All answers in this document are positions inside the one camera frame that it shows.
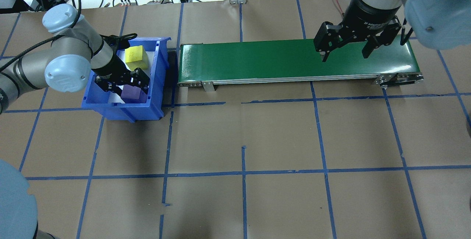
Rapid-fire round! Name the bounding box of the purple foam block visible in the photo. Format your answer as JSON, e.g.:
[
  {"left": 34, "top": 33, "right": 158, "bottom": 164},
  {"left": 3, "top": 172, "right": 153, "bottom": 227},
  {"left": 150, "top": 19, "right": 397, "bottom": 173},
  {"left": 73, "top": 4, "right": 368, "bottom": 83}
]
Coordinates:
[{"left": 121, "top": 85, "right": 148, "bottom": 104}]

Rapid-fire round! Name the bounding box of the yellow foam block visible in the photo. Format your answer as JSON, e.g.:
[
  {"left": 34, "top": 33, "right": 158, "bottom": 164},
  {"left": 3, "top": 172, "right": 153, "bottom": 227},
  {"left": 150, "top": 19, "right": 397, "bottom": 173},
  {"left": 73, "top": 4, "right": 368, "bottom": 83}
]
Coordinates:
[{"left": 125, "top": 46, "right": 149, "bottom": 71}]

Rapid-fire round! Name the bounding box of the blue plastic storage bin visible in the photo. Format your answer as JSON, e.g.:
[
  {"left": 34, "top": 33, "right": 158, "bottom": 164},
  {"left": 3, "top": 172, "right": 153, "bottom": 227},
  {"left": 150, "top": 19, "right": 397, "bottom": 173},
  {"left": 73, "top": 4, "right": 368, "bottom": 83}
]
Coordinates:
[{"left": 81, "top": 37, "right": 172, "bottom": 123}]

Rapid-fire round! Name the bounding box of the green conveyor belt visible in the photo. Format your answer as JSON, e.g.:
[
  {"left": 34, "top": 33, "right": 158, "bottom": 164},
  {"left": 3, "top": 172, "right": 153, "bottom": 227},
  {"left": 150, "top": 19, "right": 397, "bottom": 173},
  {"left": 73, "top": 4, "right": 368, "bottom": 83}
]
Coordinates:
[{"left": 177, "top": 40, "right": 424, "bottom": 92}]

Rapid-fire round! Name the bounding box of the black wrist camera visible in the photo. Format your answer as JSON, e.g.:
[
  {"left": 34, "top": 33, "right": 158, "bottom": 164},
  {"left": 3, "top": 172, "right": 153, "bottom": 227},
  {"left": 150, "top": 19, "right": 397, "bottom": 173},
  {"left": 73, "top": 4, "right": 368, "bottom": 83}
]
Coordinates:
[{"left": 107, "top": 33, "right": 138, "bottom": 50}]

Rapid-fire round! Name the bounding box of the red orange wire pair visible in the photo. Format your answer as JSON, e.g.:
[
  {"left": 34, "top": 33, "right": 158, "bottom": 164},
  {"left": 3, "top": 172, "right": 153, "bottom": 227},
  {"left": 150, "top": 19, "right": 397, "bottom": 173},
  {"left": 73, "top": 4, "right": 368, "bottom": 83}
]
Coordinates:
[{"left": 332, "top": 0, "right": 349, "bottom": 16}]

